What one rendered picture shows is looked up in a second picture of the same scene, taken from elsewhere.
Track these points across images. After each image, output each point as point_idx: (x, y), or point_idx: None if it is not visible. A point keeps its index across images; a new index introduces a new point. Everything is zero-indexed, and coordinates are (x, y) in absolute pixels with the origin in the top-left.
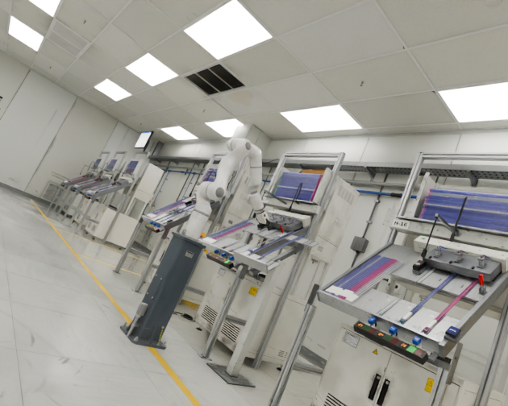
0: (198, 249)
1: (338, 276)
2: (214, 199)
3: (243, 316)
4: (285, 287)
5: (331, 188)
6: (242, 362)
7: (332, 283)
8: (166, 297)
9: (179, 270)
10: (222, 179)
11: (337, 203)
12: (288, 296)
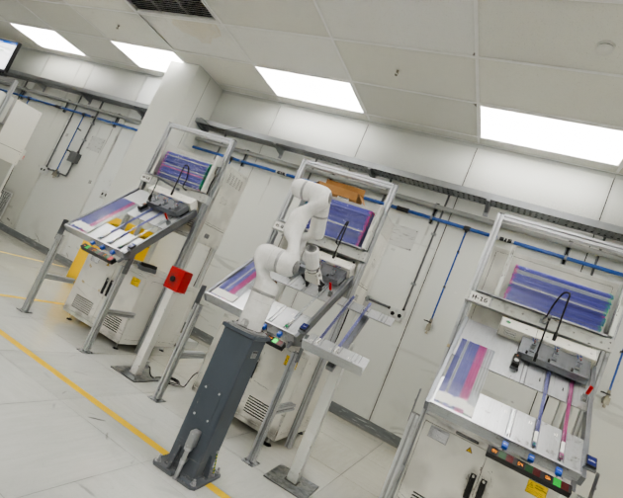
0: (263, 344)
1: (437, 374)
2: (286, 276)
3: None
4: None
5: (380, 230)
6: (305, 465)
7: (436, 385)
8: (225, 416)
9: (241, 378)
10: (298, 247)
11: (378, 242)
12: None
